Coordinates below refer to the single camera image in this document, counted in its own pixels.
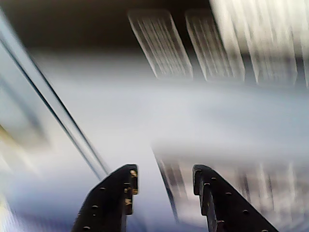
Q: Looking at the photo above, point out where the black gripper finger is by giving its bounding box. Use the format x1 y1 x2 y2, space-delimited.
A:
71 163 139 232
192 164 280 232

